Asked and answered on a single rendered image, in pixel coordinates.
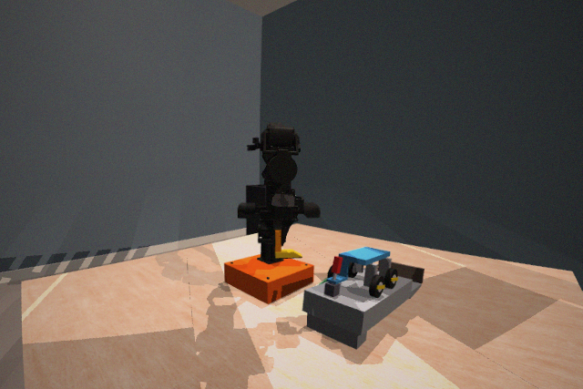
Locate red-headed pin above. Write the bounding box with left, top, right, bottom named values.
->
left=332, top=257, right=343, bottom=280

